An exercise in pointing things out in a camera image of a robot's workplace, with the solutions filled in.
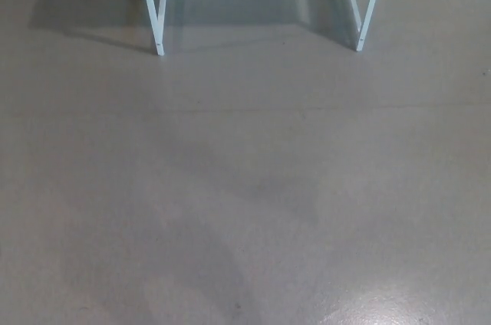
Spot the white desk with metal legs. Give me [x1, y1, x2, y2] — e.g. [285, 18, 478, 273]
[137, 0, 384, 56]

